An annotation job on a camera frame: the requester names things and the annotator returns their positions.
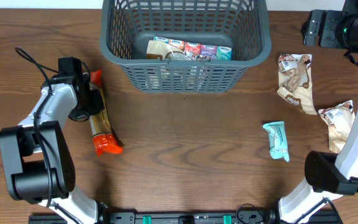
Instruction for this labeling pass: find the orange cookie package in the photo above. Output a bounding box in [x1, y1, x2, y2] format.
[89, 70, 123, 156]

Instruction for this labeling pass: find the beige cookie bag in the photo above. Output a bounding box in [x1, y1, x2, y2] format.
[277, 54, 317, 115]

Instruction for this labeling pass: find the beige snack bag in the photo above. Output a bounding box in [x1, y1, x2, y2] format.
[318, 100, 356, 154]
[146, 40, 191, 61]

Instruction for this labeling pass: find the Kleenex tissue multipack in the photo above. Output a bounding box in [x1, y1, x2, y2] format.
[152, 36, 232, 61]

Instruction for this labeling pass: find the teal snack wrapper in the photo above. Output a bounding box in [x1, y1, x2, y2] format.
[262, 121, 290, 162]

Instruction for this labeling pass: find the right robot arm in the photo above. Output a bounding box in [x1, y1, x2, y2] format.
[265, 1, 358, 223]

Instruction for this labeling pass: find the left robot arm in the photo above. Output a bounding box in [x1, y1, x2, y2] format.
[0, 57, 104, 223]

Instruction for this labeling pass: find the grey plastic basket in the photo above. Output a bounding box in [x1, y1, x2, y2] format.
[99, 0, 272, 93]

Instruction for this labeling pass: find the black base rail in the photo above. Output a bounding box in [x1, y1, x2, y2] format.
[28, 210, 343, 224]

